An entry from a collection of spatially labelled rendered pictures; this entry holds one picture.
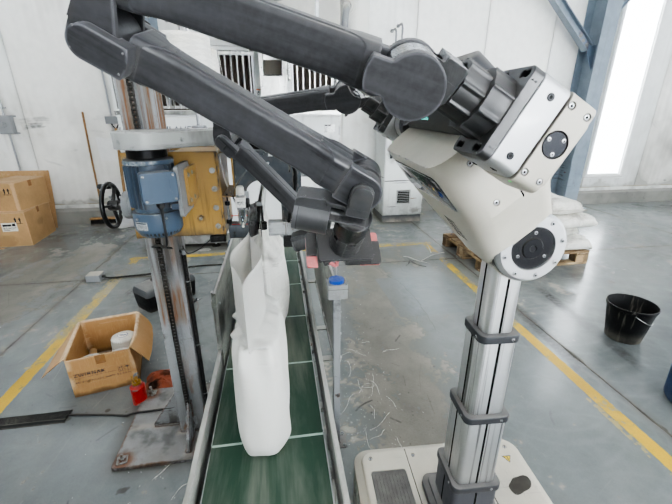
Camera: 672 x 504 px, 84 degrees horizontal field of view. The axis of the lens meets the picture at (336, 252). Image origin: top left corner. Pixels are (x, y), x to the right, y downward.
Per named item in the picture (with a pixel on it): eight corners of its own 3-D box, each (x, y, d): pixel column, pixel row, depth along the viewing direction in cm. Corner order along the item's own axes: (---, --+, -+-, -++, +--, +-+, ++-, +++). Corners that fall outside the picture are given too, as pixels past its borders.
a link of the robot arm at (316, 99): (198, 106, 103) (210, 96, 111) (215, 153, 111) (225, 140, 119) (360, 82, 96) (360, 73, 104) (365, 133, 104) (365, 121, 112)
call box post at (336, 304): (339, 443, 177) (340, 296, 149) (333, 444, 176) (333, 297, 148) (338, 438, 179) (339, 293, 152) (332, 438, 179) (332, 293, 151)
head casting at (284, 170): (302, 221, 147) (300, 143, 136) (238, 224, 143) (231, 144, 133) (298, 203, 175) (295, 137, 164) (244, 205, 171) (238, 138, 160)
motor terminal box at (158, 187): (181, 209, 116) (176, 171, 112) (145, 214, 110) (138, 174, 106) (175, 203, 122) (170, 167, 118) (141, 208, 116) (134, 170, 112)
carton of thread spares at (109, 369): (154, 380, 218) (146, 344, 209) (50, 403, 201) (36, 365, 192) (159, 333, 263) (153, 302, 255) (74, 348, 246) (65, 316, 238)
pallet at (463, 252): (586, 263, 383) (590, 250, 378) (479, 272, 362) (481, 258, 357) (533, 238, 458) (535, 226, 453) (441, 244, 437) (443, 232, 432)
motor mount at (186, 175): (189, 217, 120) (181, 166, 114) (167, 218, 119) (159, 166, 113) (204, 198, 146) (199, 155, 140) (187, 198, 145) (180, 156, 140)
